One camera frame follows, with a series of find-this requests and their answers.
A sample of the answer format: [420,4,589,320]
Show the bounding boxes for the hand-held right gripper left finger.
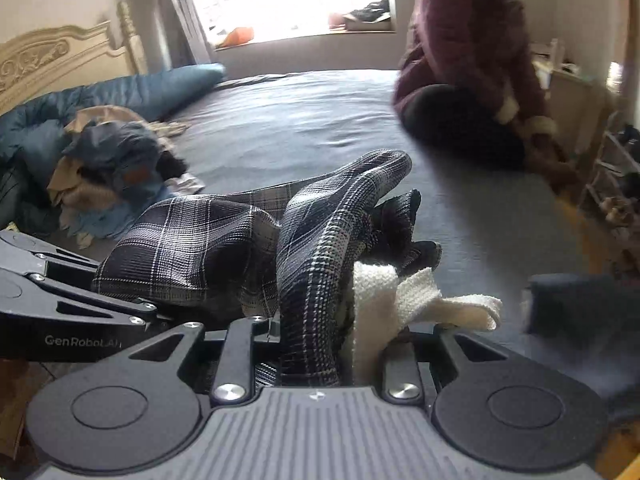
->
[129,316,281,405]

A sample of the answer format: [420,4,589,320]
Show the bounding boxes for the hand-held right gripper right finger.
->
[382,325,511,402]

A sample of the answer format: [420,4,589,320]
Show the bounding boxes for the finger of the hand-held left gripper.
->
[10,232,101,276]
[27,274,161,323]

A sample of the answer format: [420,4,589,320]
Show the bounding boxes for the black white plaid shirt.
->
[92,149,503,388]

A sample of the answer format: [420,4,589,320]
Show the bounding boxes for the white garment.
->
[60,210,95,250]

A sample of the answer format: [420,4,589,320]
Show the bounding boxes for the beige garment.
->
[47,105,151,211]

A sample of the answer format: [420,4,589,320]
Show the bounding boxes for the black garment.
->
[157,152,188,181]

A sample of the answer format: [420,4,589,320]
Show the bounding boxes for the cream cloth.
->
[167,172,206,196]

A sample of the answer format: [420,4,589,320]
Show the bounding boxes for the folded grey blue cloth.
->
[520,272,636,421]

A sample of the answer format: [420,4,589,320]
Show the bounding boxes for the dark blue duvet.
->
[0,62,226,211]

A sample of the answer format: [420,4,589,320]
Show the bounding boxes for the cream carved headboard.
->
[0,2,146,116]

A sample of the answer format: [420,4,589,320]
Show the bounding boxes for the white shoe rack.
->
[580,110,640,261]

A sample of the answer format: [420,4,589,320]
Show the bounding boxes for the orange bag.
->
[220,27,256,48]

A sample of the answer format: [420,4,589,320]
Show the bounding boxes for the white side table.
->
[532,39,608,156]

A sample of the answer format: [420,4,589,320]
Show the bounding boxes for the black sneakers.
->
[345,0,391,23]

